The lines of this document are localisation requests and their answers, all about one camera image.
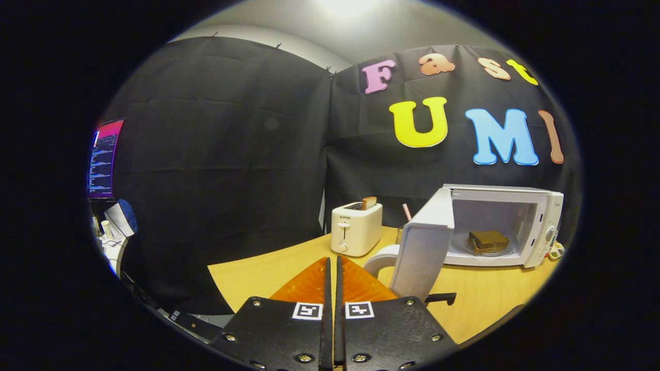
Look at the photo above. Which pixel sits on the white and blue cloth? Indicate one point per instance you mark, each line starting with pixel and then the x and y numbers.
pixel 124 216

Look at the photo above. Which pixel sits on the small black clamp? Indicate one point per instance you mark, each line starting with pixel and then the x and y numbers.
pixel 441 298

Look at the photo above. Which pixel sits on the white condiment tray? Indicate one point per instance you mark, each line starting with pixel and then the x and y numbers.
pixel 557 251

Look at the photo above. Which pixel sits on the large ceiling light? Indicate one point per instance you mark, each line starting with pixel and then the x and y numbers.
pixel 348 6

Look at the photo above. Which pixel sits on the pink striped straw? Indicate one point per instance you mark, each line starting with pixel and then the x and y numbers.
pixel 407 212

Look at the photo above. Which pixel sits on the computer monitor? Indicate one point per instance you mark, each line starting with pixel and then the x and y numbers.
pixel 105 159

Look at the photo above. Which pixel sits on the glass microwave turntable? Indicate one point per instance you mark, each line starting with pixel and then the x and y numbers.
pixel 461 247

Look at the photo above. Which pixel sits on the toast slice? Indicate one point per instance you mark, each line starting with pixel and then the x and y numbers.
pixel 369 203

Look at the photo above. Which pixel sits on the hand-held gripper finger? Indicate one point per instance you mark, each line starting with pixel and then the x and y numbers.
pixel 339 288
pixel 327 288

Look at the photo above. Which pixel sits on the white microwave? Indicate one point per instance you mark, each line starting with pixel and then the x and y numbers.
pixel 423 252

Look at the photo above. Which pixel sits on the brown bread lettuce sandwich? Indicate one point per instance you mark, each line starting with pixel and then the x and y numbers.
pixel 489 241

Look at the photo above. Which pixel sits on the flat black device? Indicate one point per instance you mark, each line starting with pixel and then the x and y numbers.
pixel 198 325

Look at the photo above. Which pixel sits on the white toaster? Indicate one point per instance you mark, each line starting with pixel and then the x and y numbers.
pixel 356 229

